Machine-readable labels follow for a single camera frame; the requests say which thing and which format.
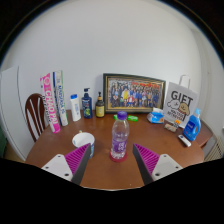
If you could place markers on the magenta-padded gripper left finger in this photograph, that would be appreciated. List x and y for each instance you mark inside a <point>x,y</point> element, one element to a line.
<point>76,159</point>

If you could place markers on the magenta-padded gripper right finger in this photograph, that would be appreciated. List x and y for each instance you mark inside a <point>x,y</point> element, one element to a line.
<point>149,160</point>

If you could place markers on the clear purple-capped water bottle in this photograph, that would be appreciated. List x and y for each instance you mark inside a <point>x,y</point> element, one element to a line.
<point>119,140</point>

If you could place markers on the blue patterned paper cup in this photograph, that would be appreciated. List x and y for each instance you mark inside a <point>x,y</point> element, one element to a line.
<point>82,139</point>

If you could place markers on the white remote control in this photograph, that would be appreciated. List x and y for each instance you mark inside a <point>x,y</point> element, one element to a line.
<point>184,140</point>

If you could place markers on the blue tissue pack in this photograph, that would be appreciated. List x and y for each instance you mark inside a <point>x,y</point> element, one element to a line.
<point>156,116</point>

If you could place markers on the white blue-capped bottle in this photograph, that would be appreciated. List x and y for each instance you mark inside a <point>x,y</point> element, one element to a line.
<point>75,109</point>

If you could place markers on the blue detergent bottle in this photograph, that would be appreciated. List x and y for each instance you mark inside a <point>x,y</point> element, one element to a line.
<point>191,128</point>

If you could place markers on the dark blue pump bottle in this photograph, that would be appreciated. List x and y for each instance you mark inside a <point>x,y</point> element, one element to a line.
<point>87,106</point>

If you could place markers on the dark yellow-labelled pump bottle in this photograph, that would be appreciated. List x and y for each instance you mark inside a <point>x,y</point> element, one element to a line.
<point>100,108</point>

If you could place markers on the pink and white tube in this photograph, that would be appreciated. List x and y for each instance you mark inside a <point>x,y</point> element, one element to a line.
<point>50,103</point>

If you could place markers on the white paper gift bag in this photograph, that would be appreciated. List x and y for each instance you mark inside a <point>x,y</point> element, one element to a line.
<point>180,100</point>

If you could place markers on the white radiator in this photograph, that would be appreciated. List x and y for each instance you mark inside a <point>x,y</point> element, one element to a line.
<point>216,150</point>

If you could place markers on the framed group photo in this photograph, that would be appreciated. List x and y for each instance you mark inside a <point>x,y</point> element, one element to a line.
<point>133,93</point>

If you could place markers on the dark wooden chair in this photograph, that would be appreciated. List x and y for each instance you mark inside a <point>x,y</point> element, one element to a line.
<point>30,100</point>

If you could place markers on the green crate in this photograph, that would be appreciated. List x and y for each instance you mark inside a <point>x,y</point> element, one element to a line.
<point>2,141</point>

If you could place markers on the white refrigerator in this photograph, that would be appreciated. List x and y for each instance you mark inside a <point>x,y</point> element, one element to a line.
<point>13,110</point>

